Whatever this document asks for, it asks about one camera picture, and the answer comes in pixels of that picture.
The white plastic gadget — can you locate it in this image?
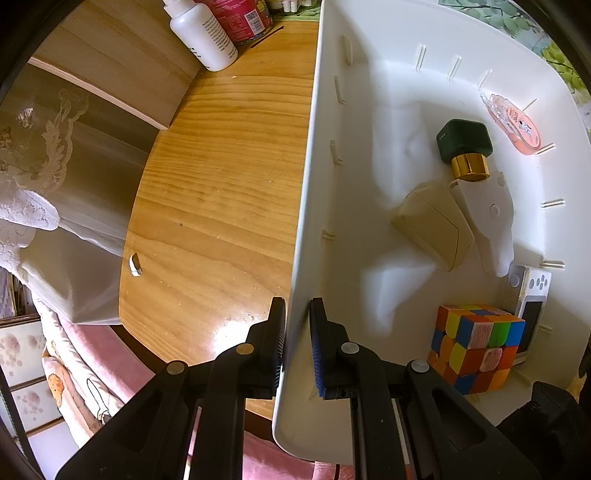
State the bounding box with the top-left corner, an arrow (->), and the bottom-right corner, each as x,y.
448,170 -> 515,278

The floral print panel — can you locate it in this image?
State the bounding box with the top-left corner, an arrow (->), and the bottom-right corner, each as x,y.
0,318 -> 61,435

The multicolour puzzle cube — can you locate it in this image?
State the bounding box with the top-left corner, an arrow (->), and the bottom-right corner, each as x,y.
427,303 -> 526,395

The cream cartoon print cloth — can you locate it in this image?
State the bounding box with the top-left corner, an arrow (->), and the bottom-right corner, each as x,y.
41,339 -> 123,437

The white plastic bottle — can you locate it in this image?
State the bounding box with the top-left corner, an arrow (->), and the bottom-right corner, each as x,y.
163,0 -> 238,72

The wooden shelf panel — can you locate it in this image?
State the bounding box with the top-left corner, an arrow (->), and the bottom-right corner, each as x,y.
28,0 -> 204,131

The white bottle caps pack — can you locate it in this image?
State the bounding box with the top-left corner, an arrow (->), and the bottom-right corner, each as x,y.
272,0 -> 319,14

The white lace curtain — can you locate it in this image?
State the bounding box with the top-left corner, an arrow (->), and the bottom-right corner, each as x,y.
0,65 -> 160,326

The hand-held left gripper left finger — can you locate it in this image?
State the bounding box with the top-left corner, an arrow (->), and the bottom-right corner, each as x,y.
55,296 -> 288,480

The white handheld device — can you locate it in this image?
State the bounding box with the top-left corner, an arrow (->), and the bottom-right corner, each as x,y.
505,264 -> 552,366

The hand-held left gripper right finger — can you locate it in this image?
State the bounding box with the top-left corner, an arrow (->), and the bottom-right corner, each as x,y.
308,296 -> 541,480

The white plastic bin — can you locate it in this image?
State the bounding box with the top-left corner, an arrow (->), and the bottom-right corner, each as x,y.
271,0 -> 591,464

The pink correction tape dispenser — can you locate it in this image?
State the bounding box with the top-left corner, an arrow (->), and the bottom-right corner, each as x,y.
480,92 -> 543,158

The black hair pin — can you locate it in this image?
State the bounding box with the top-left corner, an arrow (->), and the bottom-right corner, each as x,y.
249,25 -> 284,49

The red printed can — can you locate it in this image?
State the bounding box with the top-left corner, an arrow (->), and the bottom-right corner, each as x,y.
205,0 -> 274,44

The green bottle with gold cap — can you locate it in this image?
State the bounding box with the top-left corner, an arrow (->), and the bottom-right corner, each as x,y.
435,119 -> 494,182

